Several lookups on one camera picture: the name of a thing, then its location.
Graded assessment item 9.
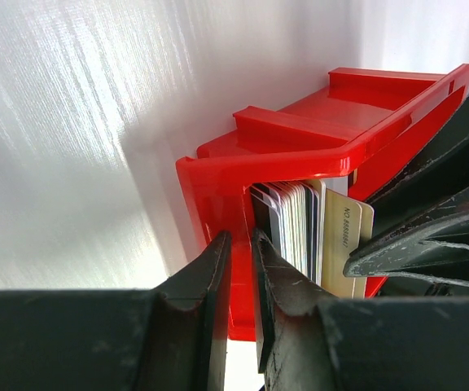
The beige card with black stripe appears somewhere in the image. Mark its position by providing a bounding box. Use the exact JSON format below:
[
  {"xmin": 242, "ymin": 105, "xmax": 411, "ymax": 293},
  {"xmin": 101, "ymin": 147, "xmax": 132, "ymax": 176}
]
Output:
[{"xmin": 321, "ymin": 189, "xmax": 375, "ymax": 299}]

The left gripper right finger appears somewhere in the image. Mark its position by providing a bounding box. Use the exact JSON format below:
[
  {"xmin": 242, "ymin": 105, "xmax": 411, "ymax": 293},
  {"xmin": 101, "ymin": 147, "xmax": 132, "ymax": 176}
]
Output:
[{"xmin": 251, "ymin": 228, "xmax": 337, "ymax": 390}]

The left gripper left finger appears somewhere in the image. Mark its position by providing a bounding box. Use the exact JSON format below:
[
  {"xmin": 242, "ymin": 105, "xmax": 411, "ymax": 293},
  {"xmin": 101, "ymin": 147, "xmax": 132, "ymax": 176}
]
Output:
[{"xmin": 148, "ymin": 231, "xmax": 231, "ymax": 390}]

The red plastic card bin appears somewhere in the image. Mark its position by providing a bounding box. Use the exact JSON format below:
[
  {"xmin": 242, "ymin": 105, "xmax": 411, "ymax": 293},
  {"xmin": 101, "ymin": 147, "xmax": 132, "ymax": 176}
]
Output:
[{"xmin": 176, "ymin": 64, "xmax": 469, "ymax": 341}]

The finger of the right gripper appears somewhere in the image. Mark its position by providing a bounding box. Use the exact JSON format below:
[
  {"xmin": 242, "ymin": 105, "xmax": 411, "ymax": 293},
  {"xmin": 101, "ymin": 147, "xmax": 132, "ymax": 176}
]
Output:
[
  {"xmin": 343, "ymin": 187, "xmax": 469, "ymax": 288},
  {"xmin": 368, "ymin": 95, "xmax": 469, "ymax": 243}
]

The stack of cards in bin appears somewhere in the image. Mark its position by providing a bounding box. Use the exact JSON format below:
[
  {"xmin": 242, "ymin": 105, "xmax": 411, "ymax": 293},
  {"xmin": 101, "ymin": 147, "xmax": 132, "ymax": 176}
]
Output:
[{"xmin": 249, "ymin": 179, "xmax": 327, "ymax": 284}]

